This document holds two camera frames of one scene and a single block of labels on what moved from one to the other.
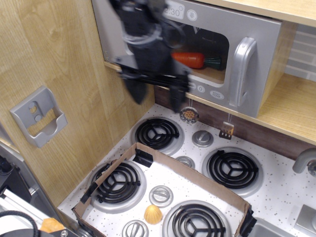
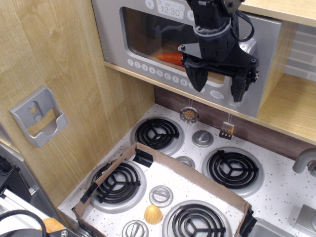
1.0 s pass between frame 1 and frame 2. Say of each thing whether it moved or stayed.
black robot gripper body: moved
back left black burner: stayed
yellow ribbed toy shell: stayed
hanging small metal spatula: stayed
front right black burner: stayed
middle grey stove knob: stayed
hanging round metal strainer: stayed
